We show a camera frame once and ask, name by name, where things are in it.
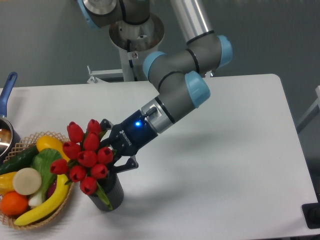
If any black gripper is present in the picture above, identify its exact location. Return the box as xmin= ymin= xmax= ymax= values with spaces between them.
xmin=100 ymin=110 xmax=158 ymax=173

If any white furniture leg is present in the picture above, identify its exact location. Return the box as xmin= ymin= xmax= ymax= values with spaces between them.
xmin=296 ymin=85 xmax=320 ymax=134

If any yellow banana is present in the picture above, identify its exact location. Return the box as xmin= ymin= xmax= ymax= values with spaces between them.
xmin=14 ymin=174 xmax=69 ymax=226

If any red tulip bouquet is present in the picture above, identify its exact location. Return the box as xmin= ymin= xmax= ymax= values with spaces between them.
xmin=50 ymin=119 xmax=115 ymax=196

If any green bok choy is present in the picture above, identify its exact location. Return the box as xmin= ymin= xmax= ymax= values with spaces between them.
xmin=28 ymin=148 xmax=62 ymax=209

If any blue handled saucepan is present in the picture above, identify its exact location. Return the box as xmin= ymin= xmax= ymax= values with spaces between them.
xmin=0 ymin=72 xmax=21 ymax=165

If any purple vegetable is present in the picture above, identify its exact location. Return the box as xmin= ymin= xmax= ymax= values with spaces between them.
xmin=46 ymin=180 xmax=57 ymax=199

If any green cucumber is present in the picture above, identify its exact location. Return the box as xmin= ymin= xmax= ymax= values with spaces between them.
xmin=0 ymin=145 xmax=39 ymax=175

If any orange fruit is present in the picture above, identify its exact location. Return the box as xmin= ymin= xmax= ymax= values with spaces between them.
xmin=0 ymin=191 xmax=29 ymax=216

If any grey ribbed vase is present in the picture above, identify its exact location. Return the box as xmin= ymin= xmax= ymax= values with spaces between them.
xmin=88 ymin=172 xmax=124 ymax=212

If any black device at edge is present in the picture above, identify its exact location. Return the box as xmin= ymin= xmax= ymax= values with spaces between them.
xmin=301 ymin=202 xmax=320 ymax=229

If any woven wicker basket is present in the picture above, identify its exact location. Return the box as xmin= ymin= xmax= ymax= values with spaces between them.
xmin=0 ymin=131 xmax=75 ymax=230

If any yellow squash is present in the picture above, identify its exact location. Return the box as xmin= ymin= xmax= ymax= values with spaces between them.
xmin=36 ymin=135 xmax=70 ymax=162

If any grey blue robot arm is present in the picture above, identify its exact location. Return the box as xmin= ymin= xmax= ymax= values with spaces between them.
xmin=78 ymin=0 xmax=233 ymax=174

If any yellow bell pepper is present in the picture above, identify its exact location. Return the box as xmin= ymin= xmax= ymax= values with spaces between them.
xmin=0 ymin=171 xmax=17 ymax=196

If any white metal base frame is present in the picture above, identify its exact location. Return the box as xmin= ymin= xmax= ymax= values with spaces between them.
xmin=86 ymin=59 xmax=216 ymax=84

